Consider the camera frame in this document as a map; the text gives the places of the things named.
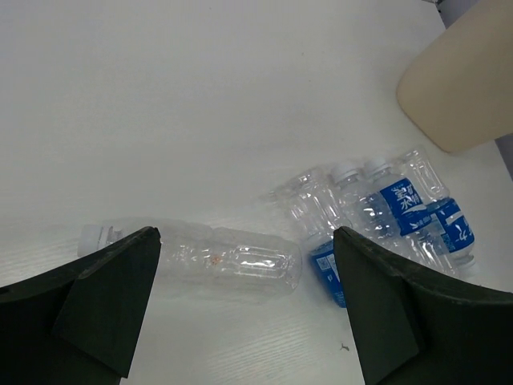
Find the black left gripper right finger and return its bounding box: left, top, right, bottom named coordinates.
left=333, top=227, right=512, bottom=384

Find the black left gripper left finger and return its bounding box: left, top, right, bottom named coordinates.
left=1, top=227, right=160, bottom=384

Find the clear unlabelled bottle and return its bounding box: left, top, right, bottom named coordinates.
left=329, top=162, right=458, bottom=278
left=77, top=217, right=302, bottom=300

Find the blue label bottle row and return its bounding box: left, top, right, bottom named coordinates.
left=273, top=167, right=349, bottom=309
left=364, top=157, right=443, bottom=253
left=398, top=146, right=479, bottom=281

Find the beige plastic bin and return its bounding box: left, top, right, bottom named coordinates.
left=396, top=0, right=512, bottom=153

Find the clear unlabelled bottle in row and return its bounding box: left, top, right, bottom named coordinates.
left=329, top=162, right=458, bottom=278

